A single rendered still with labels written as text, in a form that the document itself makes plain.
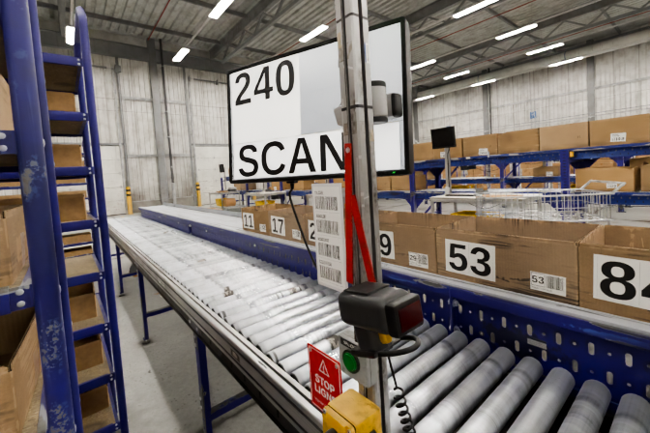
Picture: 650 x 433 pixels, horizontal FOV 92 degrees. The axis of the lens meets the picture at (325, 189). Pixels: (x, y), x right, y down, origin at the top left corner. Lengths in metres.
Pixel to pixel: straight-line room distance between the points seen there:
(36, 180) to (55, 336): 0.21
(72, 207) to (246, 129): 0.92
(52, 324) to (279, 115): 0.55
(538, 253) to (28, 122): 1.09
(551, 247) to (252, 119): 0.84
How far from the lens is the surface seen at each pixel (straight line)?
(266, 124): 0.80
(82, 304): 1.65
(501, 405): 0.89
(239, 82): 0.89
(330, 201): 0.57
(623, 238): 1.29
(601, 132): 5.58
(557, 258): 1.03
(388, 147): 0.63
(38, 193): 0.55
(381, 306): 0.45
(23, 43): 0.59
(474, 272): 1.12
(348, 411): 0.63
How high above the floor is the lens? 1.26
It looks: 3 degrees down
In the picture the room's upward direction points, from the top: 4 degrees counter-clockwise
